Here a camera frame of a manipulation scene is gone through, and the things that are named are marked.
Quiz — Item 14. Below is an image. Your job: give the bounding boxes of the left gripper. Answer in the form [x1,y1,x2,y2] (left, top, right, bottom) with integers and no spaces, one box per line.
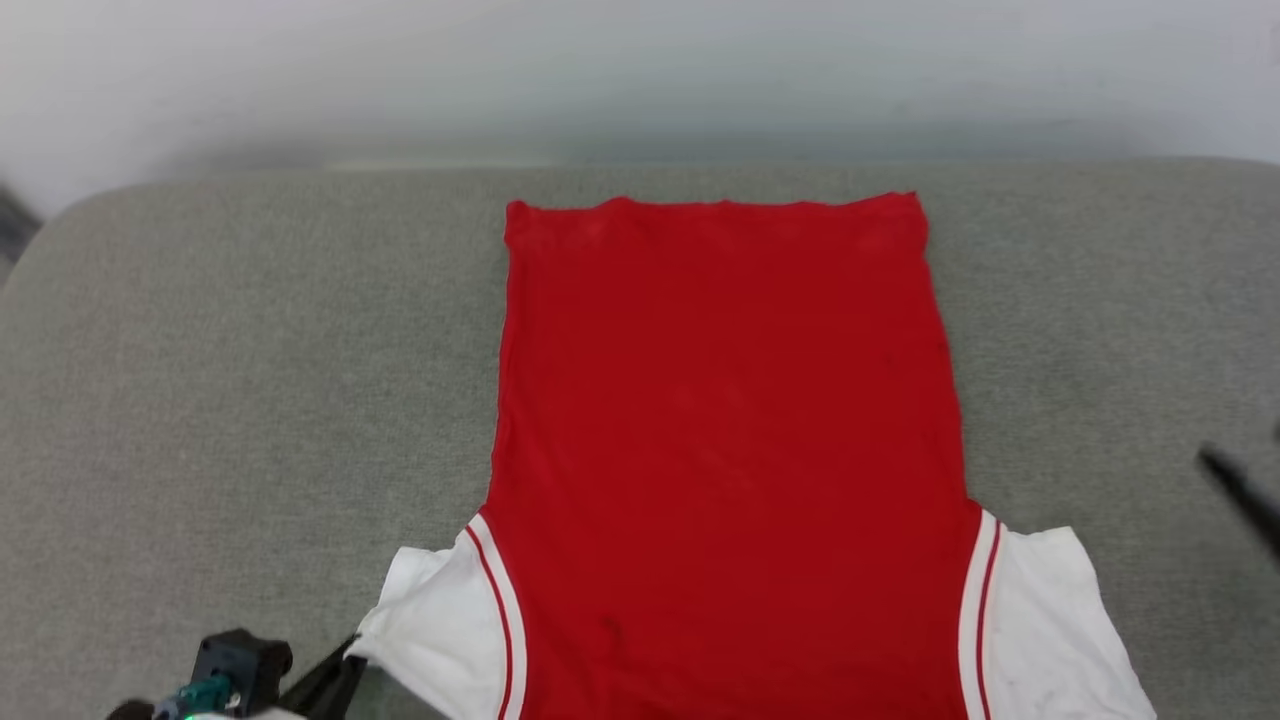
[105,628,367,720]

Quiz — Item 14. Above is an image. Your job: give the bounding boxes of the red and white jersey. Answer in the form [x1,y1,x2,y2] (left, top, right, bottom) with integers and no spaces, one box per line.
[347,192,1159,720]

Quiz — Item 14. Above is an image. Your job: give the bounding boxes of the teal cable connector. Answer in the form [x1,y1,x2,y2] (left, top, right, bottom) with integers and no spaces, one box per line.
[180,675,233,716]

